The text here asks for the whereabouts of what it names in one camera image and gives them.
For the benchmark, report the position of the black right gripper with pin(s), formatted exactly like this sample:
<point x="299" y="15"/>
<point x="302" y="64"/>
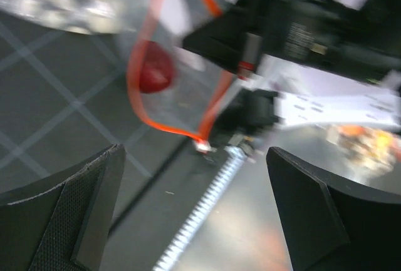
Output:
<point x="360" y="44"/>

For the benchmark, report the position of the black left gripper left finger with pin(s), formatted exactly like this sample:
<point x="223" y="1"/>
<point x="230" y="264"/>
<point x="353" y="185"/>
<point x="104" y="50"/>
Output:
<point x="61" y="222"/>

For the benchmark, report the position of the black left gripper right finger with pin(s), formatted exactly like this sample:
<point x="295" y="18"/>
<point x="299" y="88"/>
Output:
<point x="331" y="222"/>

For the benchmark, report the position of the dark red plum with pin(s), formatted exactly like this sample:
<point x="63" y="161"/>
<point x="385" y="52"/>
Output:
<point x="158" y="70"/>

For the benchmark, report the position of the orange zipper clear bag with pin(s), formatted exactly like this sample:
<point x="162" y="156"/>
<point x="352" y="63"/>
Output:
<point x="191" y="104"/>

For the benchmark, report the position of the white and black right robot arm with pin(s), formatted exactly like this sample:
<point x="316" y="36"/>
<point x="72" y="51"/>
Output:
<point x="262" y="107"/>

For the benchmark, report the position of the black cutting mat with grid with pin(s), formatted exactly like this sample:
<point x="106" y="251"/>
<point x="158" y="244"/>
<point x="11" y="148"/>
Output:
<point x="63" y="98"/>

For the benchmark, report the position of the slotted white cable duct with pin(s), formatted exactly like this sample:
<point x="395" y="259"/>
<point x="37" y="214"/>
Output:
<point x="202" y="209"/>

